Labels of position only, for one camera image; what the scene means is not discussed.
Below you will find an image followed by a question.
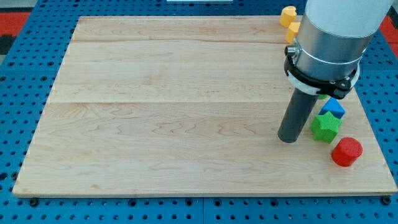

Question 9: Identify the yellow heart block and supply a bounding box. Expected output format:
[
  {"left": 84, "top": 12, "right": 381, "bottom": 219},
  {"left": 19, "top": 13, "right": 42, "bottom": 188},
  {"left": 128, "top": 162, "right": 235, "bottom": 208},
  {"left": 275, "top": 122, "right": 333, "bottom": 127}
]
[{"left": 279, "top": 6, "right": 297, "bottom": 28}]

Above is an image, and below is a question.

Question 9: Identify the green block behind pusher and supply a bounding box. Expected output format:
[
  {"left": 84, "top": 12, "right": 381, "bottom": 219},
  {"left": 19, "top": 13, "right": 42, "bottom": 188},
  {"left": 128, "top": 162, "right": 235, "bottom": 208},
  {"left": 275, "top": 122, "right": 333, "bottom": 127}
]
[{"left": 318, "top": 95, "right": 328, "bottom": 100}]

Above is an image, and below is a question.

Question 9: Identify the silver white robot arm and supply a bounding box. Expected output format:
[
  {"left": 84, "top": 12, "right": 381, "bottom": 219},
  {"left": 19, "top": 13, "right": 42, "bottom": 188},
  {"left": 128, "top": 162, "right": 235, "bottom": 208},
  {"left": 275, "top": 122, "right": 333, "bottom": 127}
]
[{"left": 285, "top": 0, "right": 393, "bottom": 81}]

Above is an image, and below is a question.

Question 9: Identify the green star block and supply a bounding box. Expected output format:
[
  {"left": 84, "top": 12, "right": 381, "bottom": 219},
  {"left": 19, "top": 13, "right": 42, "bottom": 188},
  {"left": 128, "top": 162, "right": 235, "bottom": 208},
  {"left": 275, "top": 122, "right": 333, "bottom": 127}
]
[{"left": 310, "top": 111, "right": 343, "bottom": 143}]

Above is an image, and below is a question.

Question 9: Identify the blue block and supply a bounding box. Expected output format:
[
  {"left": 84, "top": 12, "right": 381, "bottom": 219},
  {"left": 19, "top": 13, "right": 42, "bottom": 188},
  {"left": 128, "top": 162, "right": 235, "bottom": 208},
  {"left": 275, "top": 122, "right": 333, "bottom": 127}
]
[{"left": 319, "top": 98, "right": 345, "bottom": 119}]

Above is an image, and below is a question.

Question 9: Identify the light wooden board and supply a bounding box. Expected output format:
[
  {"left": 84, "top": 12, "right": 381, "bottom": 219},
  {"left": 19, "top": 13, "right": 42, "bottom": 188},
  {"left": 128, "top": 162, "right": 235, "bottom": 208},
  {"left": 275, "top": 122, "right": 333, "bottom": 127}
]
[{"left": 12, "top": 16, "right": 397, "bottom": 198}]

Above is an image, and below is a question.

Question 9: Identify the black white mounting flange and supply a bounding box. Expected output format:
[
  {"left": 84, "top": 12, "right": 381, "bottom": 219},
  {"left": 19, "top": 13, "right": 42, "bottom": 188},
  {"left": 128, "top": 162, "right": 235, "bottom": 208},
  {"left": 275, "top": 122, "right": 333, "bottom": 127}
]
[{"left": 284, "top": 56, "right": 360, "bottom": 100}]

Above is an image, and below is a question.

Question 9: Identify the red cylinder block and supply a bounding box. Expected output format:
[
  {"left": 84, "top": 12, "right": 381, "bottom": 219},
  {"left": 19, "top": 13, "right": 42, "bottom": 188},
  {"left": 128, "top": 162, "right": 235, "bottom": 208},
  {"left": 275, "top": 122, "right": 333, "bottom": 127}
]
[{"left": 331, "top": 137, "right": 363, "bottom": 167}]

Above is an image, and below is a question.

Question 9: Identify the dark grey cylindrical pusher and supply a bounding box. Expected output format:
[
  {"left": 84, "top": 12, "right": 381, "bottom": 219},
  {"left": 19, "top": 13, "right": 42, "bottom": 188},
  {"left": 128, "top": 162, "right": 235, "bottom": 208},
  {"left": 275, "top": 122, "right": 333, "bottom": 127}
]
[{"left": 277, "top": 88, "right": 318, "bottom": 143}]

